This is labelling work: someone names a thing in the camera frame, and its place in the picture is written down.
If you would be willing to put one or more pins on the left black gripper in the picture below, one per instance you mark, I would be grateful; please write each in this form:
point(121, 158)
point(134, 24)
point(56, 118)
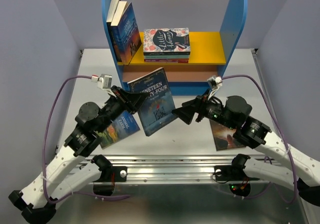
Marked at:
point(132, 101)

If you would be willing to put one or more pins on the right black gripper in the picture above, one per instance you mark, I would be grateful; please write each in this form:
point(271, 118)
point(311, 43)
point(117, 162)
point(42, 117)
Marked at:
point(187, 112)

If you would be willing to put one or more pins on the Nineteen Eighty-Four blue book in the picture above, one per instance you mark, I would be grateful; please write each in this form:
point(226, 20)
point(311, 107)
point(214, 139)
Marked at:
point(156, 111)

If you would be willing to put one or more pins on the Jane Eyre blue book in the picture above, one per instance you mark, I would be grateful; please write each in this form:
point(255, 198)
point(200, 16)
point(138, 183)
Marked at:
point(125, 31)

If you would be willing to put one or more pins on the A Tale of Two Cities book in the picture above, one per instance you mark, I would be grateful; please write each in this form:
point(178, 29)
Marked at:
point(111, 12)

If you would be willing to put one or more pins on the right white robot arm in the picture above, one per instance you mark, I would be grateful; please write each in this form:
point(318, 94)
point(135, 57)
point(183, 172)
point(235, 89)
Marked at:
point(297, 169)

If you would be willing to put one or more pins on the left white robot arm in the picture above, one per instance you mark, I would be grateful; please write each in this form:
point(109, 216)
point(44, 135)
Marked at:
point(37, 201)

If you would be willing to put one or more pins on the teal book in stack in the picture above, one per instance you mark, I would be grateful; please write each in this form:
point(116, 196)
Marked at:
point(166, 56)

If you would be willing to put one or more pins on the red book in stack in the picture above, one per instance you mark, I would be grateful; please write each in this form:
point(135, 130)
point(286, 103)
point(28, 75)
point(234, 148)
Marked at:
point(181, 61)

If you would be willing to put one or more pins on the Animal Farm landscape book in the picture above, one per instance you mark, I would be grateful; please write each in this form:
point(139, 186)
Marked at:
point(124, 126)

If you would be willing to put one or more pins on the Three Days to See book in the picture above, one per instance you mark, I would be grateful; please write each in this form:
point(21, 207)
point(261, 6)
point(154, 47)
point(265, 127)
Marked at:
point(223, 137)

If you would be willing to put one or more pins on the blue wooden bookshelf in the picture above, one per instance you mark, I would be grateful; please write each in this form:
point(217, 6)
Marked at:
point(189, 58)

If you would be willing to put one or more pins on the Little Women floral book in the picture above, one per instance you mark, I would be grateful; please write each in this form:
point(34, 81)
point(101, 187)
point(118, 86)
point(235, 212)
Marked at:
point(165, 41)

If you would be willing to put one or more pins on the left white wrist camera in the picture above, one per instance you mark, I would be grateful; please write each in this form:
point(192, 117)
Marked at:
point(103, 81)

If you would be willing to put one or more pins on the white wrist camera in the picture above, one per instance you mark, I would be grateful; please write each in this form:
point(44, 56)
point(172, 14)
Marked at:
point(103, 81)
point(215, 82)

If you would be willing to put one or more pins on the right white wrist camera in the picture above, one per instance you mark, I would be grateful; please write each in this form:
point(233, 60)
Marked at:
point(215, 82)

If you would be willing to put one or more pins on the aluminium mounting rail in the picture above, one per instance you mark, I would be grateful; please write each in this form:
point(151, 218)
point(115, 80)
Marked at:
point(169, 169)

